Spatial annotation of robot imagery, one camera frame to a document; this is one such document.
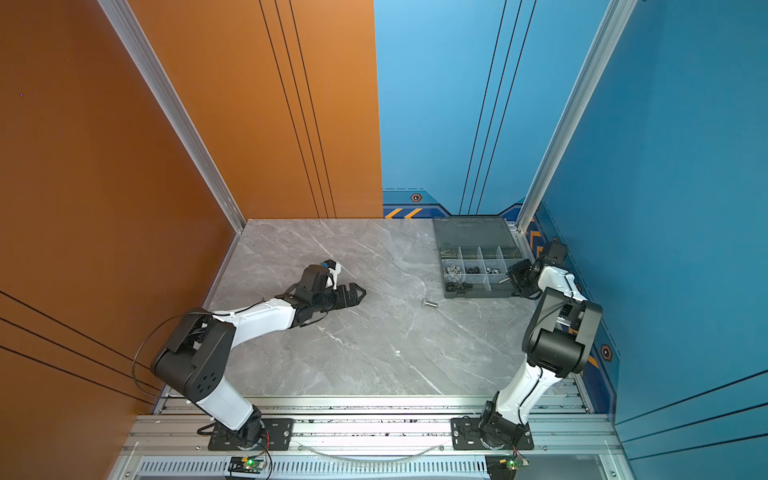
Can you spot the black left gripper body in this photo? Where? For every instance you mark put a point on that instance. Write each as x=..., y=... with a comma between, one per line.
x=324, y=303

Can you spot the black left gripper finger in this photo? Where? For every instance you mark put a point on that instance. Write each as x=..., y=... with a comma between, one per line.
x=339, y=303
x=353, y=291

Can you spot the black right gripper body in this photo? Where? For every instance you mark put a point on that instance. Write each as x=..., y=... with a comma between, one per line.
x=529, y=286

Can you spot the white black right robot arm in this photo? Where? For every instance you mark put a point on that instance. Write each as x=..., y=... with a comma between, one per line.
x=557, y=343

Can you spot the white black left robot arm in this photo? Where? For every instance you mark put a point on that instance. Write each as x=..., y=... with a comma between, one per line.
x=194, y=358

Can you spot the grey compartment organizer box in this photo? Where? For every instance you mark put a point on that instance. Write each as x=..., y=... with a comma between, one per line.
x=484, y=241

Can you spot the left green circuit board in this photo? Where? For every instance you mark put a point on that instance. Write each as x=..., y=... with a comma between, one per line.
x=246, y=465

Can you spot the green circuit board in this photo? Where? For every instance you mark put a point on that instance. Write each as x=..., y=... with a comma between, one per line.
x=505, y=467
x=246, y=465

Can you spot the right green circuit board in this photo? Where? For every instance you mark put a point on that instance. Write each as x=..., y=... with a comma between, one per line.
x=505, y=467

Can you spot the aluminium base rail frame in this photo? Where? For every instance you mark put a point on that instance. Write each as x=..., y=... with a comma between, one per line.
x=375, y=437

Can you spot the aluminium right corner post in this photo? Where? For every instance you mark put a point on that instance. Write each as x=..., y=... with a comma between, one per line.
x=606, y=39

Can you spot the aluminium corner post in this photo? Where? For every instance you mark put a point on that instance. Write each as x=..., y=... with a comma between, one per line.
x=130, y=33
x=606, y=39

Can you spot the aluminium left corner post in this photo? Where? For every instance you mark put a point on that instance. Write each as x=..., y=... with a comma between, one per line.
x=130, y=33

